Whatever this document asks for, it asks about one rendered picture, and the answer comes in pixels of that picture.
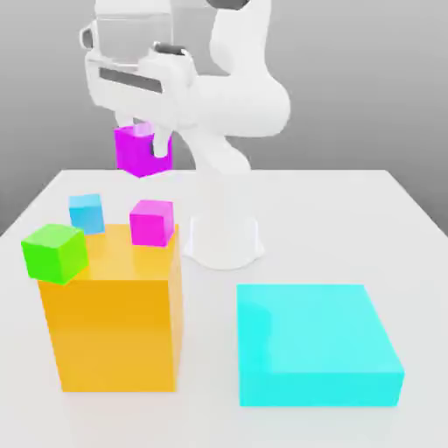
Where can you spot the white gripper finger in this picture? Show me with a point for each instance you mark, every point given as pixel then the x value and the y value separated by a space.
pixel 161 141
pixel 124 120

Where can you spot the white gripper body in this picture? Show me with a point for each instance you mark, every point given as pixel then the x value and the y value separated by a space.
pixel 115 94

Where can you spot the small purple cube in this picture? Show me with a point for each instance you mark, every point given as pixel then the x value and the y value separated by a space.
pixel 136 154

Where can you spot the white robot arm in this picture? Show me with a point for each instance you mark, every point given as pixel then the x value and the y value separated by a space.
pixel 241 101

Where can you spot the large cyan box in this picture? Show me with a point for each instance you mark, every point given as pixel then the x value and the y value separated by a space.
pixel 315 346

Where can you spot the small magenta cube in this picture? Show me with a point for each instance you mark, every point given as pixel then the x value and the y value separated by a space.
pixel 150 224

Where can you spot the small green cube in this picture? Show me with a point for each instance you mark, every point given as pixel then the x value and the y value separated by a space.
pixel 54 253

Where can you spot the small blue cube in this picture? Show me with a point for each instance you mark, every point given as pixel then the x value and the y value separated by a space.
pixel 86 213

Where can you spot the large orange box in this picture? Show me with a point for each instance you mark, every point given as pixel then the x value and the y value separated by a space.
pixel 115 315

